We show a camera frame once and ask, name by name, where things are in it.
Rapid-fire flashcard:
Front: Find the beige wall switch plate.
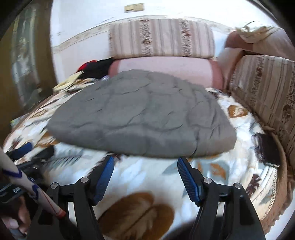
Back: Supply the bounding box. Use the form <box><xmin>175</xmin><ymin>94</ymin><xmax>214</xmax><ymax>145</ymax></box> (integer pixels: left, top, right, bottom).
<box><xmin>124</xmin><ymin>3</ymin><xmax>145</xmax><ymax>12</ymax></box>

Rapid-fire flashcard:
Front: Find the short striped sofa cushion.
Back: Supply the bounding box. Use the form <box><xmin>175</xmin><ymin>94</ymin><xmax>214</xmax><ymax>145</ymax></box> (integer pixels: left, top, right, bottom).
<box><xmin>108</xmin><ymin>18</ymin><xmax>216</xmax><ymax>58</ymax></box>

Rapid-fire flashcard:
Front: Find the pile of dark clothes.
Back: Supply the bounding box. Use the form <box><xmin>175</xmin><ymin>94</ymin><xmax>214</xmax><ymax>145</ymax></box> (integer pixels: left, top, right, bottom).
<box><xmin>77</xmin><ymin>58</ymin><xmax>116</xmax><ymax>80</ymax></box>

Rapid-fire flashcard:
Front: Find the grey puffer jacket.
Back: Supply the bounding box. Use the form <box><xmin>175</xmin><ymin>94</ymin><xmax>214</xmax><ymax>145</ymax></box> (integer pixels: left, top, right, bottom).
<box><xmin>47</xmin><ymin>69</ymin><xmax>238</xmax><ymax>160</ymax></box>

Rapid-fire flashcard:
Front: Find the wooden glazed door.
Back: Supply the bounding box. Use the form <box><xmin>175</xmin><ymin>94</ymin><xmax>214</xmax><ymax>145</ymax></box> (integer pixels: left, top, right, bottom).
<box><xmin>0</xmin><ymin>5</ymin><xmax>58</xmax><ymax>139</ymax></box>

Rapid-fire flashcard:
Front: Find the long striped sofa back cushion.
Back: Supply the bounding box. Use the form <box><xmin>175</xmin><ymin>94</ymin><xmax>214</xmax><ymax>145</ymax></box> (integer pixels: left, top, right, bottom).
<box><xmin>229</xmin><ymin>55</ymin><xmax>295</xmax><ymax>171</ymax></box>

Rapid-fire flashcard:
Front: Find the person's left hand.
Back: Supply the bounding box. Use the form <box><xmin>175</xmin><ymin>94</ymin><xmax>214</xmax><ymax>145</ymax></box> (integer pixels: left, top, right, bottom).
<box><xmin>0</xmin><ymin>198</ymin><xmax>35</xmax><ymax>239</ymax></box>

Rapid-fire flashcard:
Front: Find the pink sofa cushion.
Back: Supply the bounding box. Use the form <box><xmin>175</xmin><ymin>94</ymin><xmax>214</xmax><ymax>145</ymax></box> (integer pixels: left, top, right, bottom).
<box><xmin>108</xmin><ymin>56</ymin><xmax>224</xmax><ymax>89</ymax></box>

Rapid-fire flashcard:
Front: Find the black phone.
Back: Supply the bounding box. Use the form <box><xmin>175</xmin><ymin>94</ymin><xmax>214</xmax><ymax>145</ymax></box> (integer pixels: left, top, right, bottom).
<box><xmin>252</xmin><ymin>133</ymin><xmax>282</xmax><ymax>168</ymax></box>

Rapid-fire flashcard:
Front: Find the white blue-printed rod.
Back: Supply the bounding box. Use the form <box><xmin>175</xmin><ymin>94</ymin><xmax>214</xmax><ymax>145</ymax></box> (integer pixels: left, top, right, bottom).
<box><xmin>0</xmin><ymin>148</ymin><xmax>67</xmax><ymax>219</ymax></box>

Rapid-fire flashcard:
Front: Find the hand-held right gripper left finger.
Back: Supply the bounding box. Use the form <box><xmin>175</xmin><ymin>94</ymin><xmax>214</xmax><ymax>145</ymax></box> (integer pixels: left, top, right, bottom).
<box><xmin>26</xmin><ymin>155</ymin><xmax>116</xmax><ymax>240</ymax></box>

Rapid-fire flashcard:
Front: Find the brown fringed sofa cover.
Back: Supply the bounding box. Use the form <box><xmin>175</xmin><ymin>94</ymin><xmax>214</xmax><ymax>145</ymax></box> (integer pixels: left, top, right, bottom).
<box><xmin>260</xmin><ymin>125</ymin><xmax>295</xmax><ymax>233</ymax></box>

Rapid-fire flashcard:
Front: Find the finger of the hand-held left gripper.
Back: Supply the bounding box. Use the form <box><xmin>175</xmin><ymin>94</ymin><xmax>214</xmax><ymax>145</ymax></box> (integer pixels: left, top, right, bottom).
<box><xmin>6</xmin><ymin>142</ymin><xmax>34</xmax><ymax>160</ymax></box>
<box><xmin>17</xmin><ymin>146</ymin><xmax>56</xmax><ymax>168</ymax></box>

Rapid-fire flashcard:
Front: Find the leaf-print fleece blanket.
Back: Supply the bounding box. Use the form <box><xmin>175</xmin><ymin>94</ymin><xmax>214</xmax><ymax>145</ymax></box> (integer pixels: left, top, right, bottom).
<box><xmin>2</xmin><ymin>77</ymin><xmax>279</xmax><ymax>240</ymax></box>

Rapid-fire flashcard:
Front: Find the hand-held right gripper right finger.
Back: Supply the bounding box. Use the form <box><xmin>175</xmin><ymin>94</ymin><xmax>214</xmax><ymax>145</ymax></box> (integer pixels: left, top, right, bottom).
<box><xmin>177</xmin><ymin>156</ymin><xmax>266</xmax><ymax>240</ymax></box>

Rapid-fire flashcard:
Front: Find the yellow cloth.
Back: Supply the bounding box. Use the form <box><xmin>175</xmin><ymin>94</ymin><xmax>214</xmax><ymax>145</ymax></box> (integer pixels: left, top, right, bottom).
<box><xmin>53</xmin><ymin>70</ymin><xmax>84</xmax><ymax>91</ymax></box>

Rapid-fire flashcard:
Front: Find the cream fringed cloth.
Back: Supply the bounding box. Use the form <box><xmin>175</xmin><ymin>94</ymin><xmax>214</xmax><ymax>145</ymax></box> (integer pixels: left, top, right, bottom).
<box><xmin>235</xmin><ymin>21</ymin><xmax>295</xmax><ymax>56</ymax></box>

